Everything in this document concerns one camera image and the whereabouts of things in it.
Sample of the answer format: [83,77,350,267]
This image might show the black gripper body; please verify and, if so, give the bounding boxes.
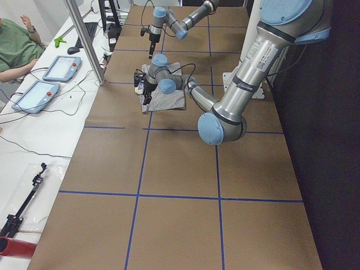
[140,25,161,43]
[133,71,155,97]

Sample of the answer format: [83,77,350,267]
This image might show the blue white striped polo shirt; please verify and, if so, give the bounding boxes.
[134,62,187,113]

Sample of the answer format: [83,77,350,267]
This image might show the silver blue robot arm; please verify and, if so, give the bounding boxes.
[134,1,333,145]
[141,1,219,59]

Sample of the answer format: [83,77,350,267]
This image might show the black box with label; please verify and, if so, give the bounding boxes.
[107,24,122,52]

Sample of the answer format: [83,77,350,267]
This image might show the black keyboard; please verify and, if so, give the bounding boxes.
[75,21,99,49]

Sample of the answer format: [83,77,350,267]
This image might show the black computer mouse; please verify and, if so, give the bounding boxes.
[67,47,80,55]

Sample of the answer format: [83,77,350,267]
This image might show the upper blue teach pendant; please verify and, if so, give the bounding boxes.
[42,56,82,83]

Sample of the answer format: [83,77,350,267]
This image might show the blue teach pendant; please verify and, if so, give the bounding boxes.
[11,80,60,114]
[42,56,82,83]

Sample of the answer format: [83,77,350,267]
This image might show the green plastic clip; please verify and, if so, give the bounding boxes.
[54,36,67,48]

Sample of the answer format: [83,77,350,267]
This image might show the lower blue teach pendant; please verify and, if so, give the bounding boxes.
[11,80,60,114]

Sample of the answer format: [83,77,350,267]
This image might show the person in green shirt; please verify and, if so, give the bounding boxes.
[1,15,45,83]

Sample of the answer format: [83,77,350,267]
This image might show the black tripod tool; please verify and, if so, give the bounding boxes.
[1,163,47,238]

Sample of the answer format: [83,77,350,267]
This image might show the red cylinder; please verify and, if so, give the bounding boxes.
[1,236,37,259]

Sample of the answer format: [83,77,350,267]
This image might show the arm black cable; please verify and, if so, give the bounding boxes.
[168,42,309,110]
[140,0,175,37]

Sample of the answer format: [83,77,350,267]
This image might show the aluminium frame post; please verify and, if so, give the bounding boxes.
[64,0,105,85]

